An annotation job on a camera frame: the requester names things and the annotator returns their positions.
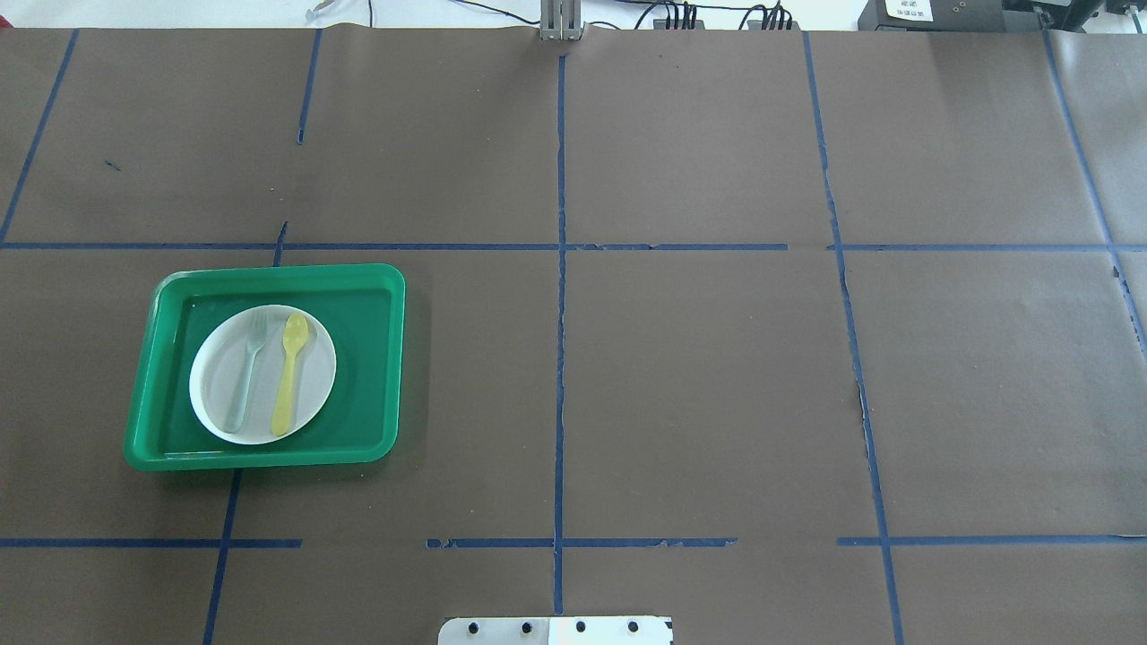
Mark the green plastic tray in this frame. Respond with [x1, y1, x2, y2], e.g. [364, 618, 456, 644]
[124, 262, 405, 472]

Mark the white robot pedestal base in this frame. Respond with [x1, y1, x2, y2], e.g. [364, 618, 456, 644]
[437, 615, 674, 644]

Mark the translucent plastic fork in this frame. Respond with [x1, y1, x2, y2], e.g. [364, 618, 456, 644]
[224, 309, 270, 435]

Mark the white round plate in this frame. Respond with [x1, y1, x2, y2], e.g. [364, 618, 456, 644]
[188, 305, 340, 446]

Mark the yellow plastic spoon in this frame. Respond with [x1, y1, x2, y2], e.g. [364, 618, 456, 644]
[271, 311, 310, 437]

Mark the grey aluminium frame post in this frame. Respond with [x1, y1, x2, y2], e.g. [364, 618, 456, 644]
[539, 0, 585, 41]

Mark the black electronics box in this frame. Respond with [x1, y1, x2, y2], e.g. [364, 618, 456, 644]
[857, 1, 1043, 33]

